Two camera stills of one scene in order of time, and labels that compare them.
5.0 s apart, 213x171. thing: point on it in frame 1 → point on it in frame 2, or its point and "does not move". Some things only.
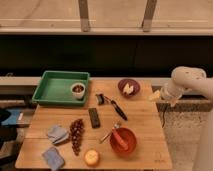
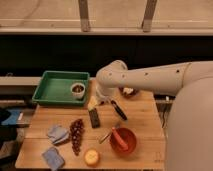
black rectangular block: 94,117 does not move
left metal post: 84,18 does not move
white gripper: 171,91 → 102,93
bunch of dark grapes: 76,129 does not move
